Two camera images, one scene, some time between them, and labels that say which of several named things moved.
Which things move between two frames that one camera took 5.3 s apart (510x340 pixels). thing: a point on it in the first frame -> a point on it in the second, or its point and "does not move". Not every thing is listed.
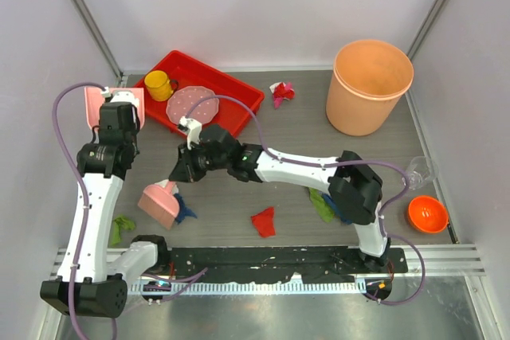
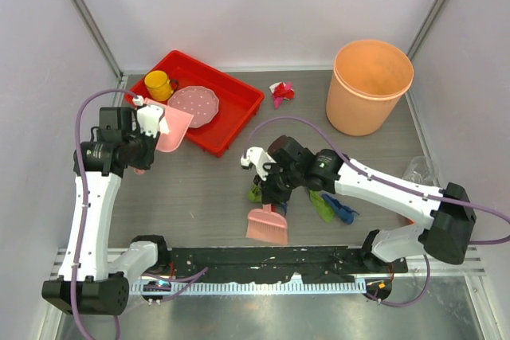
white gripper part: [121, 95] -> [150, 118]
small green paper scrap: [119, 224] -> [255, 194]
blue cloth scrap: [336, 211] does not move
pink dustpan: [94, 99] -> [178, 122]
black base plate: [237, 265] does not move
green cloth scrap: [322, 206] does not move
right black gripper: [184, 170] -> [271, 193]
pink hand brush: [160, 203] -> [267, 225]
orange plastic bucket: [370, 80] does not move
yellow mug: [159, 87] does not move
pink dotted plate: [180, 100] does not move
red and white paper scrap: [280, 91] does not move
